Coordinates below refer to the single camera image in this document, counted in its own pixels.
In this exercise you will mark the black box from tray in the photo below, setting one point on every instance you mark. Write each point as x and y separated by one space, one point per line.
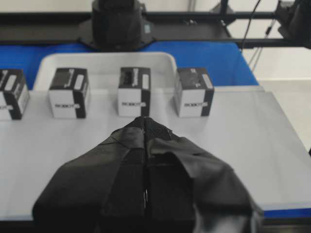
14 94

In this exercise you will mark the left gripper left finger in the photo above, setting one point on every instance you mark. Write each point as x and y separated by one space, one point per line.
102 191

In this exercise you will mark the black box far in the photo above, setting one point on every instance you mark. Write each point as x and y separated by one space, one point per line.
194 91

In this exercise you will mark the white plastic tray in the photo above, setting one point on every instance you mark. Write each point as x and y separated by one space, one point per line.
104 68

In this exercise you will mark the black metal frame rail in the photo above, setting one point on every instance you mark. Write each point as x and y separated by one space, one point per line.
53 28

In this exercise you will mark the black box middle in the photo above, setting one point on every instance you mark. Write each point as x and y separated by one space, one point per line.
134 92

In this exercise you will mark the blue table mat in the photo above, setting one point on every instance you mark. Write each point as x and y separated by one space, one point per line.
225 64

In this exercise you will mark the black box near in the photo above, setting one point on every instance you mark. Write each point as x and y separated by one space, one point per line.
69 93

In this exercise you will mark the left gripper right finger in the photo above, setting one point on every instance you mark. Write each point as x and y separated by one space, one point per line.
192 191

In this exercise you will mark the white base board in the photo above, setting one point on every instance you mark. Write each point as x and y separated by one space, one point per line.
246 129

